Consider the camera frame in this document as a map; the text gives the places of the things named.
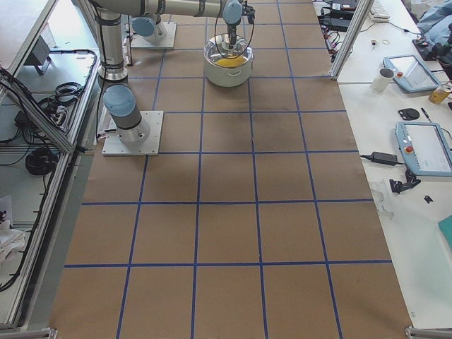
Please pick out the near blue teach pendant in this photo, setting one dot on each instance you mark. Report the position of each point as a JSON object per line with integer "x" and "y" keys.
{"x": 424, "y": 148}

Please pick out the yellow drink can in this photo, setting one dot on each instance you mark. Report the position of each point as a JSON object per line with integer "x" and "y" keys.
{"x": 440, "y": 94}

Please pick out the pale green steel pot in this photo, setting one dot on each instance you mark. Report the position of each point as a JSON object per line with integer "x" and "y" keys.
{"x": 227, "y": 78}

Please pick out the blue teach pendant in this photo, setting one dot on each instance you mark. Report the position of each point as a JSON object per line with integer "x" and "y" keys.
{"x": 416, "y": 76}
{"x": 424, "y": 148}

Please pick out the far blue teach pendant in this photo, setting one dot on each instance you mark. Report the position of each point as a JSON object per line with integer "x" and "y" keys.
{"x": 416, "y": 76}

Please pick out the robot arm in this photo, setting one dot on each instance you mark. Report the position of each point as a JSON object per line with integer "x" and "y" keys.
{"x": 106, "y": 18}
{"x": 149, "y": 27}

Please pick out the black adapter on desk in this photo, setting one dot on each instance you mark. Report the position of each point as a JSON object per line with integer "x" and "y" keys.
{"x": 384, "y": 158}

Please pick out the glass pot lid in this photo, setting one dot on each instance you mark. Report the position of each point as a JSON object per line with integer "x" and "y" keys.
{"x": 217, "y": 47}

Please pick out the aluminium frame post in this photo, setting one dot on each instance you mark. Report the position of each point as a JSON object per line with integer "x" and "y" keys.
{"x": 355, "y": 26}

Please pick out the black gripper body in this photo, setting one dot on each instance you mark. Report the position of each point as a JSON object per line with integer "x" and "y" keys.
{"x": 232, "y": 30}

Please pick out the black computer mouse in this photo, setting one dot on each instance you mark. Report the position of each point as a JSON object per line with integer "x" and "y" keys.
{"x": 409, "y": 114}

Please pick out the yellow corn cob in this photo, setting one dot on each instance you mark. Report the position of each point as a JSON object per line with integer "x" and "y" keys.
{"x": 231, "y": 62}

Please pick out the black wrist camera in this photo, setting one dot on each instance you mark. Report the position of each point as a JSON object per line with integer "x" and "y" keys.
{"x": 248, "y": 12}

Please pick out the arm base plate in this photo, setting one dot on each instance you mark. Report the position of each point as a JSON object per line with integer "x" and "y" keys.
{"x": 168, "y": 43}
{"x": 143, "y": 139}

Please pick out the white mug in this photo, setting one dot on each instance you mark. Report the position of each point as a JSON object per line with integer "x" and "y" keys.
{"x": 382, "y": 79}

